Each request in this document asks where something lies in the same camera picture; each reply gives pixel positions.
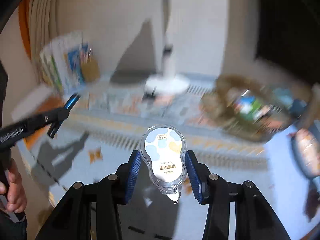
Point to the clear correction tape dispenser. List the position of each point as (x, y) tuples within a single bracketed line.
[(162, 152)]

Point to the woven basket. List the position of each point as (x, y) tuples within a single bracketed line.
[(225, 105)]

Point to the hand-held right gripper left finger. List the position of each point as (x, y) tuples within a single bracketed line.
[(133, 175)]

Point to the person's left hand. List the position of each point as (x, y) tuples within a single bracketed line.
[(13, 187)]

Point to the white lamp stand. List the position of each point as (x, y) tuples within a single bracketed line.
[(167, 70)]

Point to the printed table mat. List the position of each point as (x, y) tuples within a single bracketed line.
[(120, 130)]

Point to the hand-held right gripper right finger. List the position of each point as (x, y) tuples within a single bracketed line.
[(193, 177)]

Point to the blue and green packet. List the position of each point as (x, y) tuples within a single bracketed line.
[(248, 106)]

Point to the dark door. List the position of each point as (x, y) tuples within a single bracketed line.
[(287, 17)]

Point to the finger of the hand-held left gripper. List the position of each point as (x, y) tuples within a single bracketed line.
[(72, 101), (53, 130)]

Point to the blue-edged pink item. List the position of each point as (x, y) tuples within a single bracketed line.
[(306, 152)]

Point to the row of colourful books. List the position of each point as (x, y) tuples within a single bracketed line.
[(62, 60)]

